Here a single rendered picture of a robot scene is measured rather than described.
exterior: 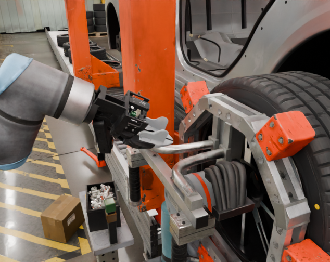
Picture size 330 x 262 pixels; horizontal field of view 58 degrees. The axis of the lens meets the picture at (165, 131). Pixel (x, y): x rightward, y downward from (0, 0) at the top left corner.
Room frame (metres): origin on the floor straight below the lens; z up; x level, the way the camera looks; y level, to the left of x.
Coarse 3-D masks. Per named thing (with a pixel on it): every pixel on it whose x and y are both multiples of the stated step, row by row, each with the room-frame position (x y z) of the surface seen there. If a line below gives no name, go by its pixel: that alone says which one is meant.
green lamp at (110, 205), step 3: (111, 198) 0.96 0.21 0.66; (105, 201) 0.94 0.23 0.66; (108, 201) 0.94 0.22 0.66; (111, 201) 0.94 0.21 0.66; (114, 201) 0.94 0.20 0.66; (105, 204) 0.92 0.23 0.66; (108, 204) 0.92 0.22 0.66; (111, 204) 0.92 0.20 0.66; (114, 204) 0.93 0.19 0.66; (105, 207) 0.92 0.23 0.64; (108, 207) 0.92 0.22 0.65; (111, 207) 0.92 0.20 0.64; (114, 207) 0.93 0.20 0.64; (105, 210) 0.93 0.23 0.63; (108, 210) 0.92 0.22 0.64; (111, 210) 0.92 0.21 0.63; (114, 210) 0.93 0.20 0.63
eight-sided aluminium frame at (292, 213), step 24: (216, 96) 0.83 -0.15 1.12; (192, 120) 0.90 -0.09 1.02; (240, 120) 0.67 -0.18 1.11; (264, 120) 0.65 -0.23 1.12; (192, 168) 0.97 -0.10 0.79; (264, 168) 0.58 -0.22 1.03; (288, 168) 0.58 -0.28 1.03; (288, 192) 0.56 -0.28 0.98; (288, 216) 0.50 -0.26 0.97; (216, 240) 0.79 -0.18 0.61; (288, 240) 0.50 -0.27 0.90
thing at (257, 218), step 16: (208, 128) 0.97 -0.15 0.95; (240, 160) 0.82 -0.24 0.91; (256, 192) 0.79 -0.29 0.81; (256, 208) 0.72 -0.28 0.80; (272, 208) 0.68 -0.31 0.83; (224, 224) 0.85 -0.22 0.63; (240, 224) 0.85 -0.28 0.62; (256, 224) 0.71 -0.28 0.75; (272, 224) 0.86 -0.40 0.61; (240, 240) 0.78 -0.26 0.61; (256, 240) 0.78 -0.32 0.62; (256, 256) 0.70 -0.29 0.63
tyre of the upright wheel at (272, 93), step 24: (288, 72) 0.89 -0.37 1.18; (240, 96) 0.81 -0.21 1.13; (264, 96) 0.72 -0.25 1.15; (288, 96) 0.69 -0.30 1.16; (312, 96) 0.71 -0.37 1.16; (312, 120) 0.62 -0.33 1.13; (312, 144) 0.58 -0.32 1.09; (312, 168) 0.56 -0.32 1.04; (312, 192) 0.55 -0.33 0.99; (312, 216) 0.53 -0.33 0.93; (312, 240) 0.52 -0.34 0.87
